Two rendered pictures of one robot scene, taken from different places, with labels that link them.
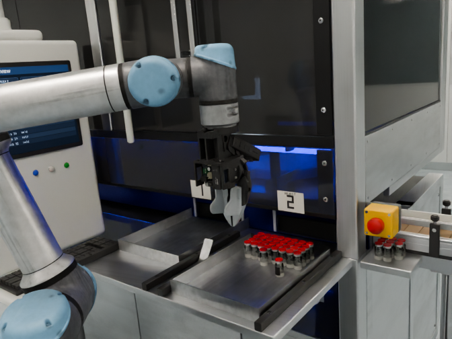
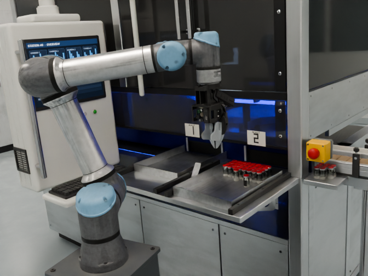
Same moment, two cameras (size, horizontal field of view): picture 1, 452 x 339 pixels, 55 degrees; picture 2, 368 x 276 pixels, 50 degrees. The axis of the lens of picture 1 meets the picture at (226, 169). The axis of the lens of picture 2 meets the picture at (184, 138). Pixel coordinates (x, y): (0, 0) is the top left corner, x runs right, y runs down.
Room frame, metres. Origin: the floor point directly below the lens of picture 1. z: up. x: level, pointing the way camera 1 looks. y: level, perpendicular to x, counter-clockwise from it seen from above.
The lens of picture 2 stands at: (-0.38, 0.02, 1.44)
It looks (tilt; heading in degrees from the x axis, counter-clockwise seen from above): 14 degrees down; 4
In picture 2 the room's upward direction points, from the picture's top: 5 degrees counter-clockwise
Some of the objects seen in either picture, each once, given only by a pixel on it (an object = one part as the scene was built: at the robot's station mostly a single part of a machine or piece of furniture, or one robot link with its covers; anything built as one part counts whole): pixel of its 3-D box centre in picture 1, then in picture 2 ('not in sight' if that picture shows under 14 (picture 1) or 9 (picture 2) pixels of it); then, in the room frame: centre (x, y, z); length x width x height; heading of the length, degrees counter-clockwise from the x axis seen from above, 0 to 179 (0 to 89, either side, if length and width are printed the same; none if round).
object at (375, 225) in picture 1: (376, 225); (314, 153); (1.02, -0.36, 0.99); 0.04 x 0.04 x 0.04; 51
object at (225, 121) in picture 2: (239, 183); (220, 120); (0.85, -0.02, 1.17); 0.05 x 0.02 x 0.09; 51
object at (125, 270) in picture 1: (213, 259); (201, 177); (1.17, 0.06, 0.87); 0.70 x 0.48 x 0.02; 51
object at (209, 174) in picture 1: (220, 157); (208, 102); (0.84, 0.01, 1.24); 0.09 x 0.08 x 0.12; 141
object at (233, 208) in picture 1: (232, 208); (215, 136); (0.84, -0.01, 1.13); 0.06 x 0.03 x 0.09; 141
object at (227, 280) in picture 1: (253, 270); (229, 182); (1.03, -0.05, 0.90); 0.34 x 0.26 x 0.04; 141
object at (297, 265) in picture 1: (272, 254); (241, 173); (1.10, -0.11, 0.90); 0.18 x 0.02 x 0.05; 51
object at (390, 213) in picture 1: (382, 219); (318, 150); (1.05, -0.39, 0.99); 0.08 x 0.07 x 0.07; 141
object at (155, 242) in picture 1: (185, 233); (181, 160); (1.33, 0.15, 0.90); 0.34 x 0.26 x 0.04; 141
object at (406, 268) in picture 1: (393, 259); (327, 179); (1.08, -0.43, 0.87); 0.14 x 0.13 x 0.02; 141
